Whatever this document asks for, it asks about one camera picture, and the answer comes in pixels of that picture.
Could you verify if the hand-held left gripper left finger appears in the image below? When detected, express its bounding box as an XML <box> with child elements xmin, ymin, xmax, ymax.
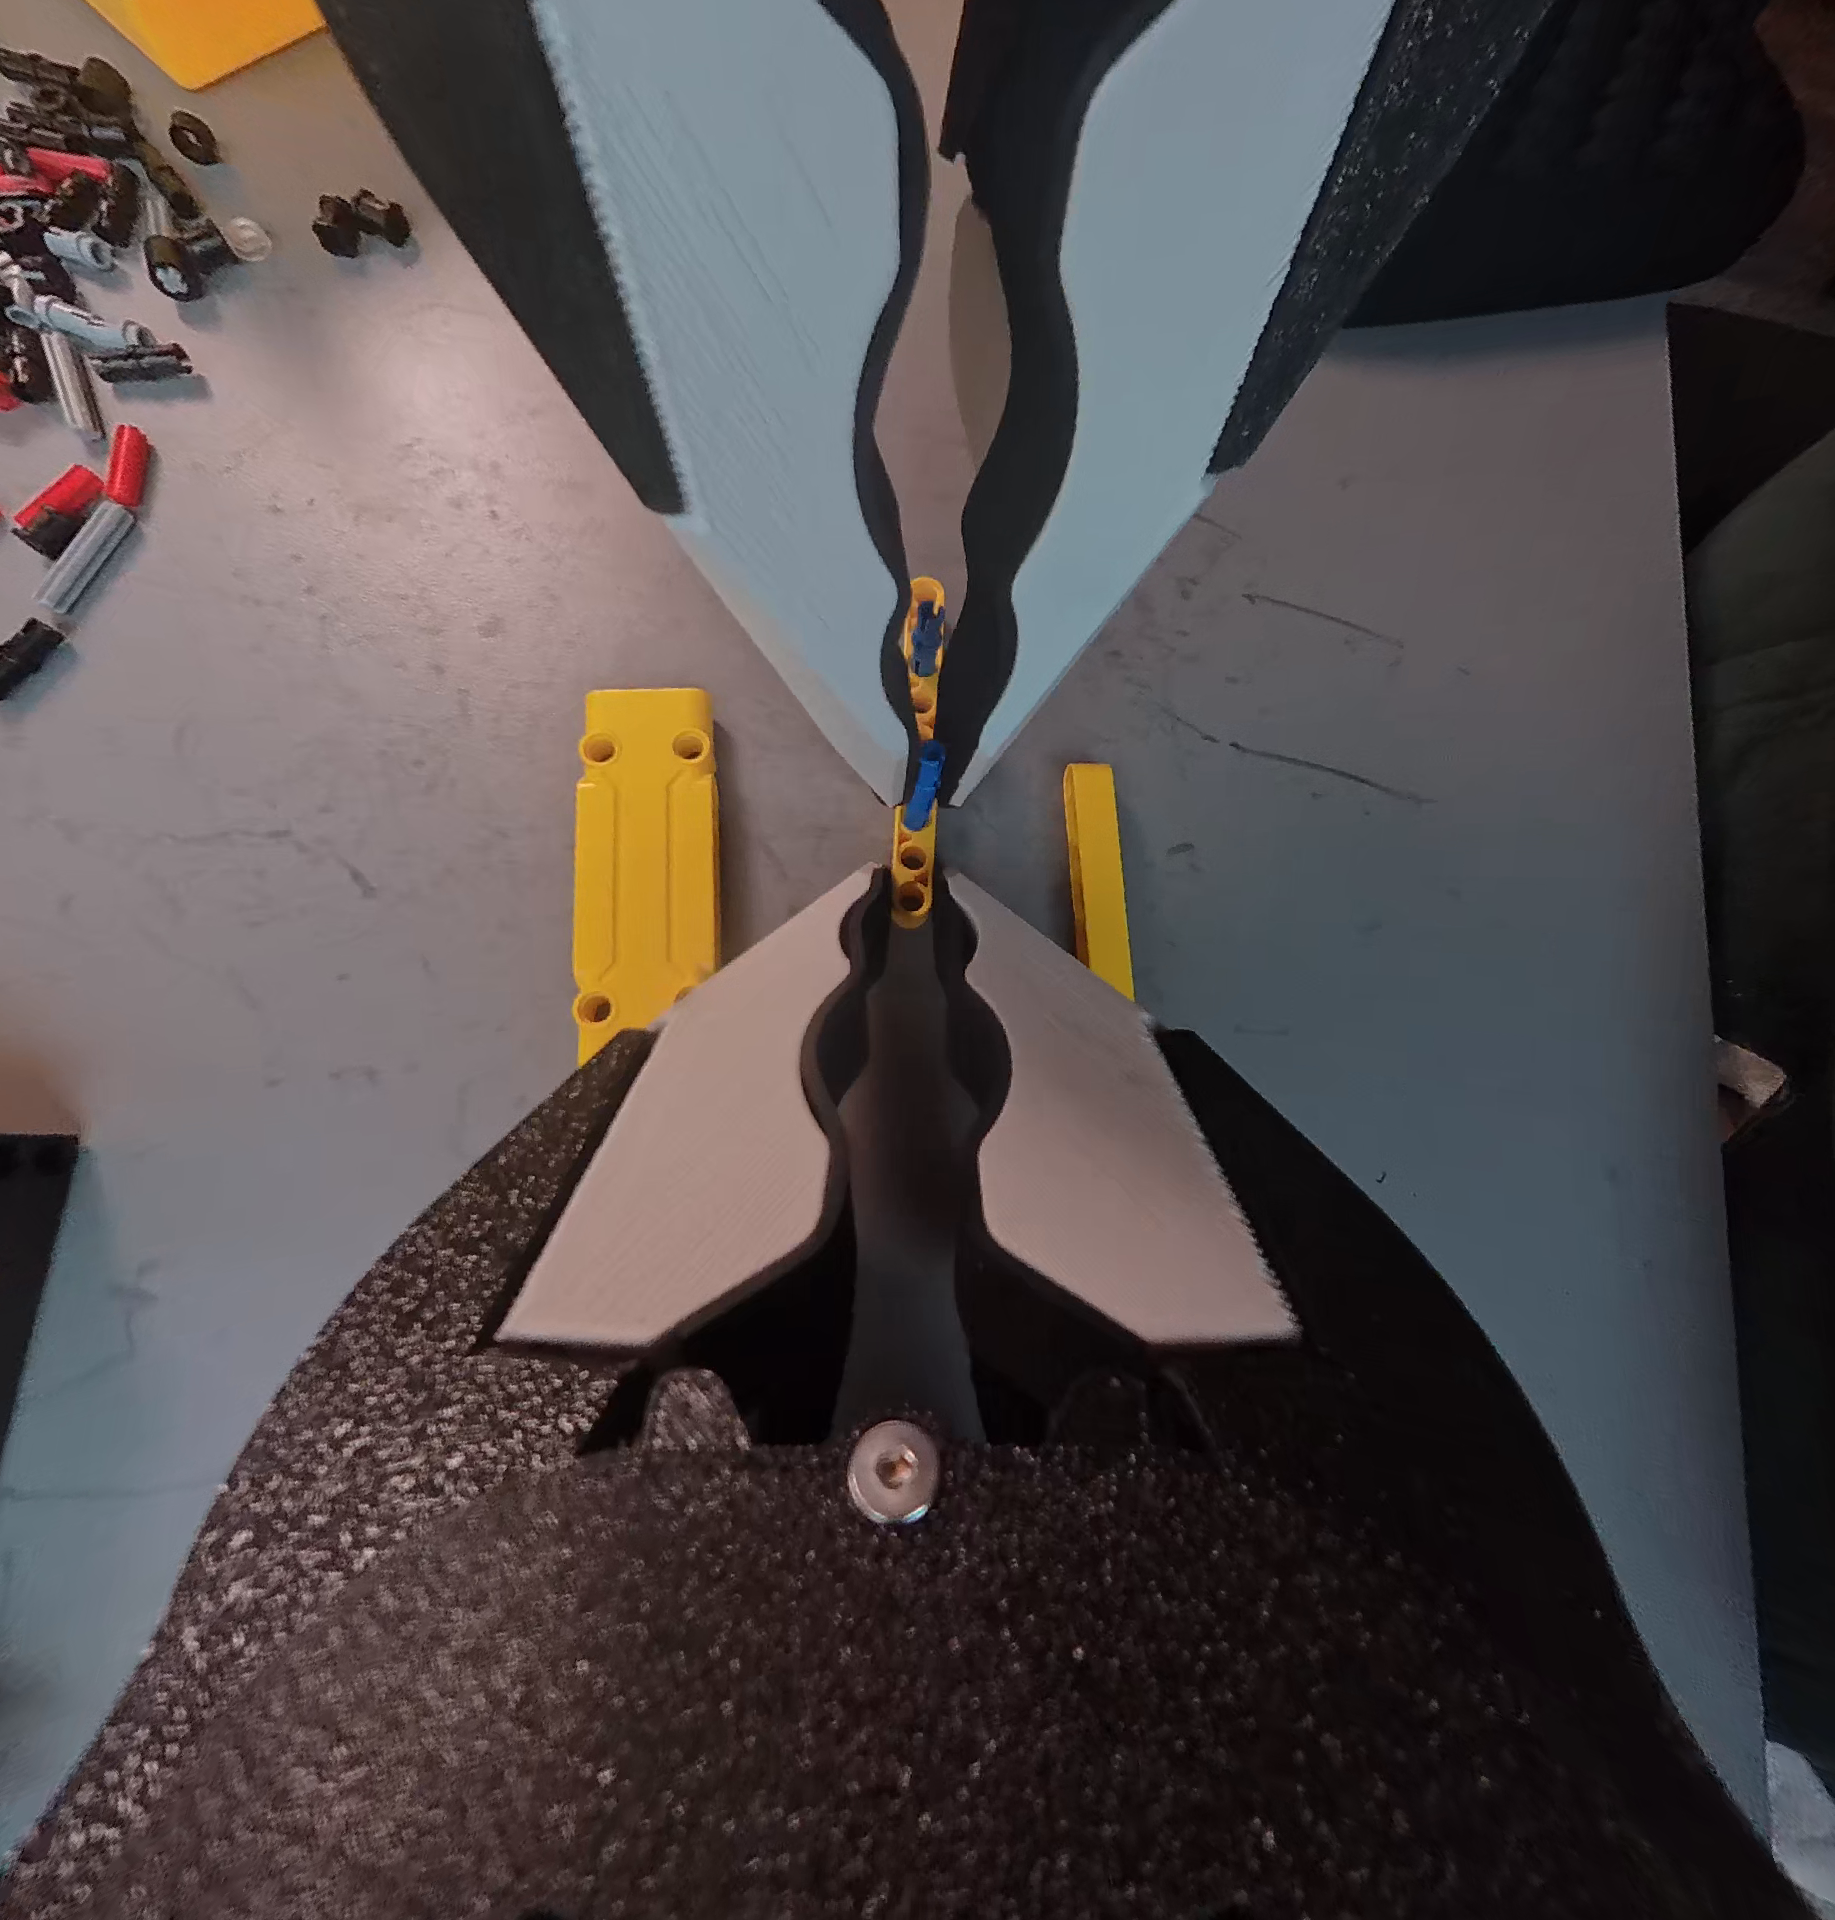
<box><xmin>493</xmin><ymin>864</ymin><xmax>889</xmax><ymax>1363</ymax></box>

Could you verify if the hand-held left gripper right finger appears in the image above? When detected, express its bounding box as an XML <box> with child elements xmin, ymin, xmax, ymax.
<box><xmin>937</xmin><ymin>865</ymin><xmax>1304</xmax><ymax>1355</ymax></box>

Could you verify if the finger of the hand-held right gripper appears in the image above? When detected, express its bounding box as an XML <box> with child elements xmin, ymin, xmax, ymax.
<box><xmin>530</xmin><ymin>0</ymin><xmax>921</xmax><ymax>807</ymax></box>
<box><xmin>934</xmin><ymin>0</ymin><xmax>1400</xmax><ymax>810</ymax></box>

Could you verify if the yellow lego beam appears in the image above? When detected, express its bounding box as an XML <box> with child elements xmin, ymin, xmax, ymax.
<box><xmin>1061</xmin><ymin>761</ymin><xmax>1139</xmax><ymax>1003</ymax></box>
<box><xmin>892</xmin><ymin>577</ymin><xmax>951</xmax><ymax>925</ymax></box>

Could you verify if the yellow lego panel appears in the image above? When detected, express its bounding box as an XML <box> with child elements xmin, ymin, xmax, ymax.
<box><xmin>573</xmin><ymin>685</ymin><xmax>725</xmax><ymax>1068</ymax></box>

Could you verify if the pile of small lego pins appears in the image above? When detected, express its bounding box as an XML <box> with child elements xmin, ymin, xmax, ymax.
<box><xmin>0</xmin><ymin>46</ymin><xmax>415</xmax><ymax>709</ymax></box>

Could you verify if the black and yellow lego model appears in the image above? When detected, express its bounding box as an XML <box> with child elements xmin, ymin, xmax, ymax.
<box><xmin>0</xmin><ymin>1134</ymin><xmax>79</xmax><ymax>1630</ymax></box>

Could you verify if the yellow plastic bin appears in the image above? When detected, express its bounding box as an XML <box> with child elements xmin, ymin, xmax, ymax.
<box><xmin>82</xmin><ymin>0</ymin><xmax>328</xmax><ymax>94</ymax></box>

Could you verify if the person in green sweatshirt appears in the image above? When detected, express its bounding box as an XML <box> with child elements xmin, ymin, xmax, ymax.
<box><xmin>1683</xmin><ymin>397</ymin><xmax>1835</xmax><ymax>1770</ymax></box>

